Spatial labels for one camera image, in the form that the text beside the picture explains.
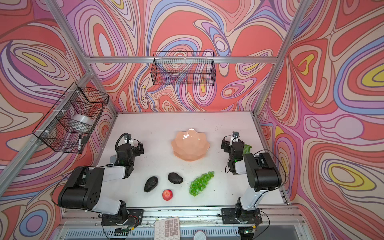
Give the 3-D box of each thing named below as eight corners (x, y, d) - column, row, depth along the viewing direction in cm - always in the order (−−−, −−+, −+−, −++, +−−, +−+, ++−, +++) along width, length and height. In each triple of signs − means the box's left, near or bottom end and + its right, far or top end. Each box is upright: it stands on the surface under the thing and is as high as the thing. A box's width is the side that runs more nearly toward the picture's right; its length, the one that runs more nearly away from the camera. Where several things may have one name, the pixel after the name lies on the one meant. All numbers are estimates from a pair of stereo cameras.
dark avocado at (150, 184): (143, 190, 83) (141, 188, 80) (153, 177, 88) (151, 174, 85) (150, 195, 82) (148, 192, 78) (159, 181, 87) (158, 178, 83)
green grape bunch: (194, 197, 81) (194, 195, 78) (186, 188, 84) (186, 186, 81) (216, 177, 88) (216, 174, 85) (208, 169, 91) (209, 167, 88)
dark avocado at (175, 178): (167, 180, 87) (166, 177, 84) (172, 172, 90) (172, 170, 87) (178, 187, 84) (177, 185, 81) (183, 179, 87) (183, 177, 84)
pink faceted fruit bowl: (170, 162, 93) (170, 159, 90) (174, 132, 109) (173, 128, 106) (209, 162, 94) (210, 159, 90) (207, 132, 109) (207, 128, 106)
